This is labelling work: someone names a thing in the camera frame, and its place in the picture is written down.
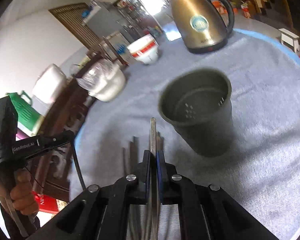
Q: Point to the dark grey utensil holder cup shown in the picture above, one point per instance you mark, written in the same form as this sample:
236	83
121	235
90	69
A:
198	106

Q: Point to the grey table cloth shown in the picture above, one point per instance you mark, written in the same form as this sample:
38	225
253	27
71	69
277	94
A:
261	168

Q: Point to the white small stool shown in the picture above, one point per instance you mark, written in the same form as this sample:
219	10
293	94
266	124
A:
288	37

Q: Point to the person's left hand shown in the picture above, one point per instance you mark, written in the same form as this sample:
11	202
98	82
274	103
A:
21	194

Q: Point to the gold electric kettle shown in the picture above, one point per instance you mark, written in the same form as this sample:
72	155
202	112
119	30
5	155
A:
200	24

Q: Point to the green thermos jug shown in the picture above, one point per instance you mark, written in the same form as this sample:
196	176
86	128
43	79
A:
27	115

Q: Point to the white pot with plastic wrap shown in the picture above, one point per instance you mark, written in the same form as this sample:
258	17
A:
104	80

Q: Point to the red white stacked bowls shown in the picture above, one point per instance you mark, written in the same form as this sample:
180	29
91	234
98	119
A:
145	49

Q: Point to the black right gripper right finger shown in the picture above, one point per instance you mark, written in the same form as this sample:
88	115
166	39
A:
205	212

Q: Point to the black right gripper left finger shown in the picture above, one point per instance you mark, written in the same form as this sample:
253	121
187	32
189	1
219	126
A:
101	212

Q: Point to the grey refrigerator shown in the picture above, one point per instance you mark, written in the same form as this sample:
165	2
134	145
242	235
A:
105	19

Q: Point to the white rice cooker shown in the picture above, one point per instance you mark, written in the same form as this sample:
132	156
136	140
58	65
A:
49	84

